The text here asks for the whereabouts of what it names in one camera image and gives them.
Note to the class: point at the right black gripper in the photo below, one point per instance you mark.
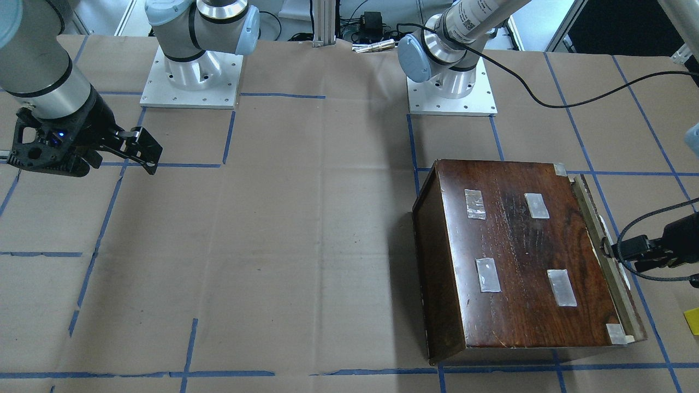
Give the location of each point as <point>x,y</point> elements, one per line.
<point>96,124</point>

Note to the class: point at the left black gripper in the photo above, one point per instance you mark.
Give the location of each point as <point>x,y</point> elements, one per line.
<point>682,236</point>

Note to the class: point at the light wooden drawer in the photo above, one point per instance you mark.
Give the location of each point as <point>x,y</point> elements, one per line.
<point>630,328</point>

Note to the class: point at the yellow block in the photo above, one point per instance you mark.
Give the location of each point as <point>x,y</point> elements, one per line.
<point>692,320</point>

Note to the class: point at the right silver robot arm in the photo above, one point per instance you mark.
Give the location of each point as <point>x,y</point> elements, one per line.
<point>38,72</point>

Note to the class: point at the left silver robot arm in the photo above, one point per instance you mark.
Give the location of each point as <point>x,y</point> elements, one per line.
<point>450,42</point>

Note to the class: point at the dark wooden drawer cabinet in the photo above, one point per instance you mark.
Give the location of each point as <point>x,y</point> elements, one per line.
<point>507,267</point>

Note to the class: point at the brown paper table cover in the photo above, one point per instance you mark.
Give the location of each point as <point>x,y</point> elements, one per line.
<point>273,249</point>

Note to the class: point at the black power adapter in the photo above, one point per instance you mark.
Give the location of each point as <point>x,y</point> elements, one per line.
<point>371,24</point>

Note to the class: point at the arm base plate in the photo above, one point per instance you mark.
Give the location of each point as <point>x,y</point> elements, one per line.
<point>209,82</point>
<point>453,93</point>

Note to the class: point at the aluminium frame post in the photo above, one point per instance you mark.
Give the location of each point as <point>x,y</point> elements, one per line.
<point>324,22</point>

